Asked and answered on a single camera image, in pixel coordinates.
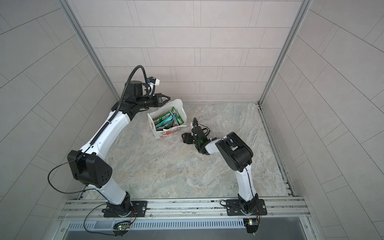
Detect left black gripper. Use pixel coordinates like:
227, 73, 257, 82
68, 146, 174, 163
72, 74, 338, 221
135, 94, 171, 111

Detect white floral paper bag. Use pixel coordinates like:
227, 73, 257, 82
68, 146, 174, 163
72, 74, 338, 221
148, 99, 187, 139

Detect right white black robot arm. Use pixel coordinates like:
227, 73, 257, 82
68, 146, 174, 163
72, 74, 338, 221
182, 118, 267, 216

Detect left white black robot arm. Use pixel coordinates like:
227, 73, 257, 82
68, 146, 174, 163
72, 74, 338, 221
67, 77, 170, 218

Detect green candy bag in bag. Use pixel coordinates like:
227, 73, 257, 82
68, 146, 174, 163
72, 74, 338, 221
153, 107, 184, 131

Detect right circuit board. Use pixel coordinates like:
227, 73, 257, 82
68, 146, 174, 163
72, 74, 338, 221
243, 219, 260, 234

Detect circuit board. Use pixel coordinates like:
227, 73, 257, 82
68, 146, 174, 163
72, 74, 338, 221
243, 219, 260, 234
113, 221, 131, 231

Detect left circuit board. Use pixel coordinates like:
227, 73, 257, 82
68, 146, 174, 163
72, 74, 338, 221
113, 221, 131, 231

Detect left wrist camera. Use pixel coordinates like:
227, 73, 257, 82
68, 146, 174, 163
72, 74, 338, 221
147, 77, 160, 88

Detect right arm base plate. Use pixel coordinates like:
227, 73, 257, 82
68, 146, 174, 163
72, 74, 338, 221
224, 199, 268, 216

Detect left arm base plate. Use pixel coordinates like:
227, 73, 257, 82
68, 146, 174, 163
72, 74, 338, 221
102, 200, 148, 218

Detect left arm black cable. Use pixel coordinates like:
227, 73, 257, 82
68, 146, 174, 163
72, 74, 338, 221
47, 65, 151, 195

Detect aluminium mounting rail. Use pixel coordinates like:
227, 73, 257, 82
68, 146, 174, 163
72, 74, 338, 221
58, 197, 311, 221

